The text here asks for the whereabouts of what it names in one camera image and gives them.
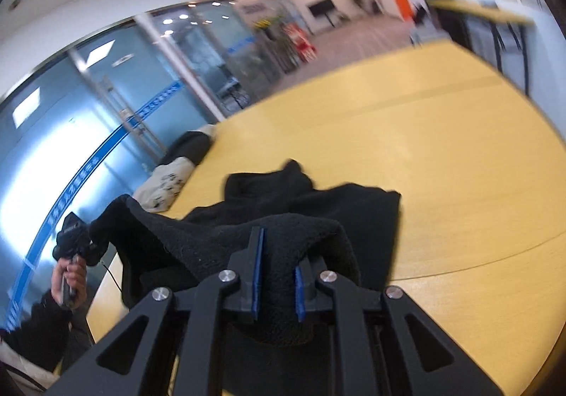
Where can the red stacked crates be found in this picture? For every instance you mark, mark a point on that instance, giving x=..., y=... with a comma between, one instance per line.
x=306, y=51

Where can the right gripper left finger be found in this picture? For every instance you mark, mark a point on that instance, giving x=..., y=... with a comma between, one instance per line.
x=170, y=343

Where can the person's left hand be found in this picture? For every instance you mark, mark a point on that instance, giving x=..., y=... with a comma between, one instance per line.
x=70, y=272

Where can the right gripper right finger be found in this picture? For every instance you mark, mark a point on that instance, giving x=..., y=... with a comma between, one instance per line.
x=382, y=343

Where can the person's left forearm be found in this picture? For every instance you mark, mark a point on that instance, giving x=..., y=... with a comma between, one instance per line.
x=42, y=338

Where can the yellow side table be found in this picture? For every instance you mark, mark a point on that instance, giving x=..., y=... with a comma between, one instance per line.
x=494, y=18

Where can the black wall television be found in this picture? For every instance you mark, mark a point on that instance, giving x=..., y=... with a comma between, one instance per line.
x=323, y=8

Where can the beige and black folded garment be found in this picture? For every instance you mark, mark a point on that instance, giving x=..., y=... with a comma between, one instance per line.
x=162, y=188

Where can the yellow flower arrangement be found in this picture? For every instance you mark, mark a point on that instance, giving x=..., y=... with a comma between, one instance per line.
x=267, y=22

